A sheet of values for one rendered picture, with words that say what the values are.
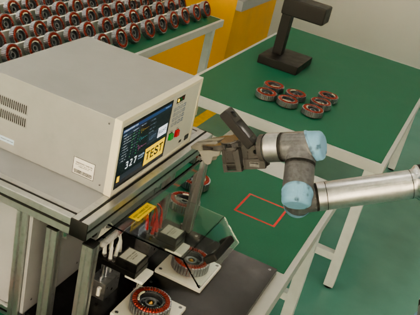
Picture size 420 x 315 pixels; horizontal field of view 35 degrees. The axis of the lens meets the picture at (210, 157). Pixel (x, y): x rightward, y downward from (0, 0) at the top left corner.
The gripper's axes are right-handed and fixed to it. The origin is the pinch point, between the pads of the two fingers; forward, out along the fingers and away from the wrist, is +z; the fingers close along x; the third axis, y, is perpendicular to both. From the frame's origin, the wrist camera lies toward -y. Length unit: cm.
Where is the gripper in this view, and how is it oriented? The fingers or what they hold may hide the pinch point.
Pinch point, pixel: (195, 144)
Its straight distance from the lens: 181.5
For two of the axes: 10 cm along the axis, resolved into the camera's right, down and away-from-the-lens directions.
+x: 4.2, -3.3, 8.5
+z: -8.9, 0.4, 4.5
